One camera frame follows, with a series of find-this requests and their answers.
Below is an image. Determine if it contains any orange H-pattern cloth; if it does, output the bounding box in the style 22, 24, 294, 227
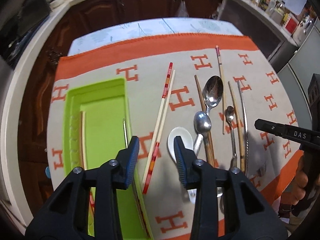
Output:
47, 33, 302, 239

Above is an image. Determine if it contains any steel spoon textured handle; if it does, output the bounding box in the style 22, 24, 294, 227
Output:
193, 111, 212, 156

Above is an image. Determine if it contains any dark wooden chopstick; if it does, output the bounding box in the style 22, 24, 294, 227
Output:
194, 75, 215, 167

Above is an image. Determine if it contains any red-patterned chopstick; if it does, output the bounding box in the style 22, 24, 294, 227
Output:
142, 62, 173, 194

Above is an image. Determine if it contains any green plastic utensil tray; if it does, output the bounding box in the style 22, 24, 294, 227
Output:
62, 77, 152, 239

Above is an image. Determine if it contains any white ceramic soup spoon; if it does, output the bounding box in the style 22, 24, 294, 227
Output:
167, 127, 199, 204

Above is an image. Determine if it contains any large steel tablespoon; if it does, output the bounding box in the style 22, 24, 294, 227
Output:
202, 75, 223, 115

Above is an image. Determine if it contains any person's right hand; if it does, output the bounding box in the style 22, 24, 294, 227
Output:
279, 155, 308, 213

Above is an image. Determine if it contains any dishwasher appliance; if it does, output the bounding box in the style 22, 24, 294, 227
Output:
217, 0, 298, 72

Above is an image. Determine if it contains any brown bamboo chopstick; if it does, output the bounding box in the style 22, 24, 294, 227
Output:
228, 81, 246, 172

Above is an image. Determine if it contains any small steel teaspoon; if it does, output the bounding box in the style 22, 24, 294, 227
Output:
225, 106, 238, 168

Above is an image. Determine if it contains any red-banded bamboo chopstick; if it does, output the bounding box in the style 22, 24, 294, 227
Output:
123, 118, 150, 239

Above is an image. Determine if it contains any plain bamboo chopstick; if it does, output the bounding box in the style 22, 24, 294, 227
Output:
143, 70, 176, 186

